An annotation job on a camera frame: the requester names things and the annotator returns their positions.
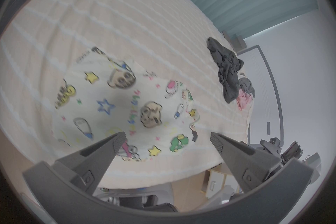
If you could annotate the grey bedside table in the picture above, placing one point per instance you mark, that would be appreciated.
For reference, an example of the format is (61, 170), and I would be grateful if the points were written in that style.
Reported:
(235, 40)

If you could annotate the black garment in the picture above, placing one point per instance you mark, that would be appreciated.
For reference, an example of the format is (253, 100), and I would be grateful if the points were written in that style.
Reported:
(227, 68)

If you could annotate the white bedside table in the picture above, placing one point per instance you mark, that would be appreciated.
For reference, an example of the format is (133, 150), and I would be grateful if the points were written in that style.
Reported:
(215, 182)

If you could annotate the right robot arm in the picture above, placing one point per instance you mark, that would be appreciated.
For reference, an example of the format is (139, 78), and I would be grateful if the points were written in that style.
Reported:
(296, 154)

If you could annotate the pink garment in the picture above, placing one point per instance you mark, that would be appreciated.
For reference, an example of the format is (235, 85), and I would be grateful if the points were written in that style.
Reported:
(244, 99)

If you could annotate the grey garment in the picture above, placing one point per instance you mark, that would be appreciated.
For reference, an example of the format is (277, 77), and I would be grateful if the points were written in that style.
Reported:
(248, 85)

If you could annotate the white printed pyjama top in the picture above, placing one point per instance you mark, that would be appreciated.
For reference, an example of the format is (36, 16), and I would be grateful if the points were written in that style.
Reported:
(118, 104)

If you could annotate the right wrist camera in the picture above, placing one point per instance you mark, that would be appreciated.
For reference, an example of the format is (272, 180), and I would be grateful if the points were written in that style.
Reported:
(271, 145)

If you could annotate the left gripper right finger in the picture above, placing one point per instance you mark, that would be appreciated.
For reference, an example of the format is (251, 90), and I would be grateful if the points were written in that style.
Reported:
(259, 169)

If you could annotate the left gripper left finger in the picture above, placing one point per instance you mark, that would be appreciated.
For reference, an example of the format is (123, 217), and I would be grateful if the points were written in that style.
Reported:
(73, 169)

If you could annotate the bed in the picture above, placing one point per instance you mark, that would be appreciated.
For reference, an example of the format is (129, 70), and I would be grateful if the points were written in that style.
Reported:
(131, 20)

